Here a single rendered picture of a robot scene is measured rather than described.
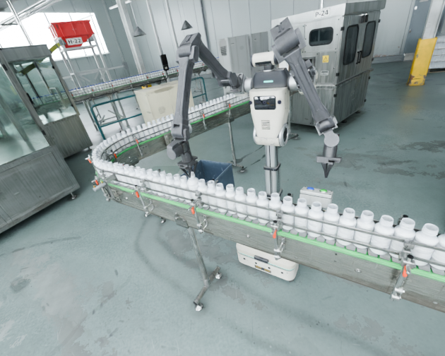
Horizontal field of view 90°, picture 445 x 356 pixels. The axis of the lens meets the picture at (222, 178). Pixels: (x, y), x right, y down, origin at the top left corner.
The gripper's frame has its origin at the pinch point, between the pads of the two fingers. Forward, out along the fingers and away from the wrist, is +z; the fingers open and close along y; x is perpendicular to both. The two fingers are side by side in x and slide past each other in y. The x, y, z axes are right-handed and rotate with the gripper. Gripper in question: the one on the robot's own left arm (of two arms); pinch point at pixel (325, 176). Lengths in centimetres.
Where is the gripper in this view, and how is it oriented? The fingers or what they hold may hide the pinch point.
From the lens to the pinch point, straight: 114.2
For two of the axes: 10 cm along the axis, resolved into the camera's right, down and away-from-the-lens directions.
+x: 5.2, -1.9, 8.3
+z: -0.3, 9.7, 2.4
